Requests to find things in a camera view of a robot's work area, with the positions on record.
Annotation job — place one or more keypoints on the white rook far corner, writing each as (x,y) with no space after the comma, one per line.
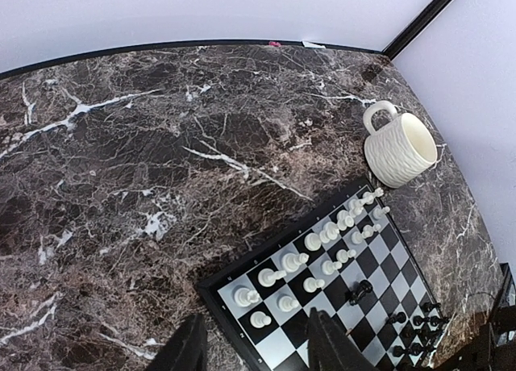
(369,197)

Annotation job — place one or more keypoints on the cream ceramic mug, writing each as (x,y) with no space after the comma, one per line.
(399,151)

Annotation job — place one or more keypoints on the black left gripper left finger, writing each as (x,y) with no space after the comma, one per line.
(186,349)

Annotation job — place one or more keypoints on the white pawn far corner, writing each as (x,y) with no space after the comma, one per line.
(380,212)

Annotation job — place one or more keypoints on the black pawn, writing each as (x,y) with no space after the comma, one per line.
(399,317)

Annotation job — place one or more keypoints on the black white chessboard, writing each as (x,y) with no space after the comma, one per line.
(317,263)

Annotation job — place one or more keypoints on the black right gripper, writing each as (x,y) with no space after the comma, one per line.
(494,348)

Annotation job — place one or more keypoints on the right black frame post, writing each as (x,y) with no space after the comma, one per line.
(415,28)

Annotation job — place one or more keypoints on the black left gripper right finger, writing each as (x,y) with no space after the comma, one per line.
(329,348)

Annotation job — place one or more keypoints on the white pawn near corner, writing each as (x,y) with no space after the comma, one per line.
(259,319)

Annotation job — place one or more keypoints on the white pawn corner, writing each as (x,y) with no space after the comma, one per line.
(380,212)
(259,319)

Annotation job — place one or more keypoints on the white chess piece corner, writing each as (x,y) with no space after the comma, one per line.
(245,297)

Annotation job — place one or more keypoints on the black chess piece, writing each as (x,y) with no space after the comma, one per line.
(363,288)

